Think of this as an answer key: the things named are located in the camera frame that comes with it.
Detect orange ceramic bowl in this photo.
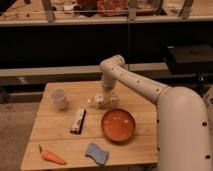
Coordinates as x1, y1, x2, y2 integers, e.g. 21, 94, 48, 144
101, 109, 135, 143

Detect wooden table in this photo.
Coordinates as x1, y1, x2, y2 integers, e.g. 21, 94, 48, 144
21, 81, 157, 171

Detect orange object on shelf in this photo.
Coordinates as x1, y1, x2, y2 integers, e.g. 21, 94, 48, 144
97, 0, 128, 16

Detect long wooden shelf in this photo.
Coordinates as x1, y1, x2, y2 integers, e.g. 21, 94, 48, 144
0, 0, 213, 27

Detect white plastic bottle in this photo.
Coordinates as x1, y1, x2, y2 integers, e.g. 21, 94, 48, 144
87, 92, 119, 108

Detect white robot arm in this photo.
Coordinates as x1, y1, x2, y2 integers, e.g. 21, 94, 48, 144
100, 55, 213, 171

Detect brown white chocolate bar box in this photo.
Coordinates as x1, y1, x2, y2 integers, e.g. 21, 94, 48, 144
70, 108, 86, 134

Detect orange toy carrot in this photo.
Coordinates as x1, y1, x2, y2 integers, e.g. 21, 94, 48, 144
39, 146, 67, 165

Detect blue sponge cloth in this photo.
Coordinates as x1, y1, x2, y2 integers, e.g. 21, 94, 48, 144
85, 143, 109, 165

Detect black box on right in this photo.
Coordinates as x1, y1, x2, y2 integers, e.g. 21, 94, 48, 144
165, 45, 213, 74

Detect translucent plastic cup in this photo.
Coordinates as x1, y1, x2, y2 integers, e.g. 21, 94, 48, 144
50, 88, 68, 110

